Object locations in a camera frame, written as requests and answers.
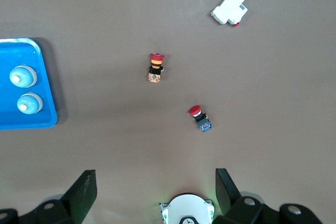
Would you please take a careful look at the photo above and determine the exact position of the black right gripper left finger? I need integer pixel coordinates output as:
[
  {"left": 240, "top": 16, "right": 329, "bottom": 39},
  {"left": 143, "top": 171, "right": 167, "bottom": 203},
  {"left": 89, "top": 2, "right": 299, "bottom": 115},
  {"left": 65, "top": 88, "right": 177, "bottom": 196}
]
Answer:
[{"left": 0, "top": 169, "right": 98, "bottom": 224}]

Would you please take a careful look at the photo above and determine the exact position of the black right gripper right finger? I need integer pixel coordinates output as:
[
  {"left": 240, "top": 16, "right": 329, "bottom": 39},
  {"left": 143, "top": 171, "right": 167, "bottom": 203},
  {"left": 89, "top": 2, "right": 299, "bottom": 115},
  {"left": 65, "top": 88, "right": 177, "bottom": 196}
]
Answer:
[{"left": 212, "top": 168, "right": 324, "bottom": 224}]

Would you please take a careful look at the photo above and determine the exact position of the light blue call bell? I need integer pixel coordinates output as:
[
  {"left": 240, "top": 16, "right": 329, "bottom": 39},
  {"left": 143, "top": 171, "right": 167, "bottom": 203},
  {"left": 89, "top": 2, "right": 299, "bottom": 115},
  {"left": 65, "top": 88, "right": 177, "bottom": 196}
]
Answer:
[
  {"left": 9, "top": 64, "right": 38, "bottom": 89},
  {"left": 16, "top": 92, "right": 44, "bottom": 115}
]

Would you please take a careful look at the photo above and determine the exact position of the red push button black body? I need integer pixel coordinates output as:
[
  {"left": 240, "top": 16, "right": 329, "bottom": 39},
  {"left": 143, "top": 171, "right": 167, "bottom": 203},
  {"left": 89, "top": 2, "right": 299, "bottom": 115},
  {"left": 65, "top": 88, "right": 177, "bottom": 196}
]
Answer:
[{"left": 188, "top": 104, "right": 213, "bottom": 133}]

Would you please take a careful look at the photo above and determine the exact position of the yellow-banded red emergency stop button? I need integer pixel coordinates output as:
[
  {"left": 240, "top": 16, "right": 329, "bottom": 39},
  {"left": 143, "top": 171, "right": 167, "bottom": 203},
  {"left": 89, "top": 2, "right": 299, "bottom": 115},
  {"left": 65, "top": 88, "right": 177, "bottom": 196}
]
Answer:
[{"left": 146, "top": 52, "right": 165, "bottom": 83}]

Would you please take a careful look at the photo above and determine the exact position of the blue plastic tray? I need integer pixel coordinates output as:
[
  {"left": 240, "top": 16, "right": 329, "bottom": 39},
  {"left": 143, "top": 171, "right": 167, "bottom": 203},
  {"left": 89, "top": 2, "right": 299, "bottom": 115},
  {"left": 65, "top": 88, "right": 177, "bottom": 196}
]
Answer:
[{"left": 0, "top": 37, "right": 58, "bottom": 131}]

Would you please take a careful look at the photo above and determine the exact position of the white circuit breaker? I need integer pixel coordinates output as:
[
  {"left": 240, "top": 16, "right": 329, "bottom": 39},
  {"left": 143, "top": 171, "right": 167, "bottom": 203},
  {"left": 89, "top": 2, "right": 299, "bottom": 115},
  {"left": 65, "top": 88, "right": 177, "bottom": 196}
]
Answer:
[{"left": 209, "top": 0, "right": 248, "bottom": 27}]

